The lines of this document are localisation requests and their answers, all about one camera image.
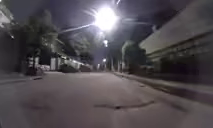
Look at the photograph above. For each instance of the dark tree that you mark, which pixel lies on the dark tree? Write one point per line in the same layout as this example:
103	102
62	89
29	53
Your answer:
134	55
39	40

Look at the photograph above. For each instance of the grey asphalt road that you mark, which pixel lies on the grey asphalt road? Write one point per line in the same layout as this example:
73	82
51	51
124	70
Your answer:
94	100

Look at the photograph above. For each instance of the parked vehicle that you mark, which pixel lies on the parked vehicle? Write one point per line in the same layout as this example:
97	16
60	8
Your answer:
68	68

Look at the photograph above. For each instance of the street lamp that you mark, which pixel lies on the street lamp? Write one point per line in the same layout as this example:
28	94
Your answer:
105	18

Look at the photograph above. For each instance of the raised concrete pavement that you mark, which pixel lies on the raised concrete pavement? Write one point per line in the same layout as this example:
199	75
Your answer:
180	86

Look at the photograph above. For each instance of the pale low wall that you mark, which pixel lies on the pale low wall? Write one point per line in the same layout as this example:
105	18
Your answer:
65	62

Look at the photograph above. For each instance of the long pale wall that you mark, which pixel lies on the long pale wall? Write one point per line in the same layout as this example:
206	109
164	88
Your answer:
187	40

